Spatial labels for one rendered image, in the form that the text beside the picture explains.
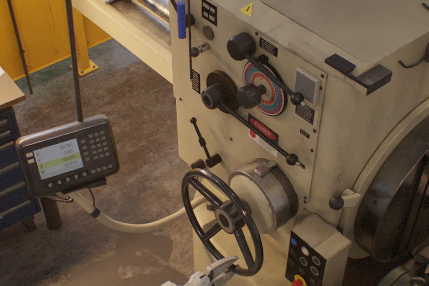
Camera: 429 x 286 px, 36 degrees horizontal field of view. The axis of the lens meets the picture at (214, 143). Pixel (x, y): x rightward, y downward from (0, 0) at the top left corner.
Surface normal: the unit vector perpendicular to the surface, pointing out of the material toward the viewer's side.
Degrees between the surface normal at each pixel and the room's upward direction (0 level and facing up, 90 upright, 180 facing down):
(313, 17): 0
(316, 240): 0
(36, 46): 90
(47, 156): 70
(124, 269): 0
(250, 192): 61
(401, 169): 43
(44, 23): 90
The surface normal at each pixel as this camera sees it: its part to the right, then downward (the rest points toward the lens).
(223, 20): -0.77, 0.44
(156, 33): 0.00, -0.73
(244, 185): -0.72, -0.02
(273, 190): 0.36, -0.32
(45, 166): 0.40, 0.34
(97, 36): 0.65, 0.52
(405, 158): -0.44, -0.33
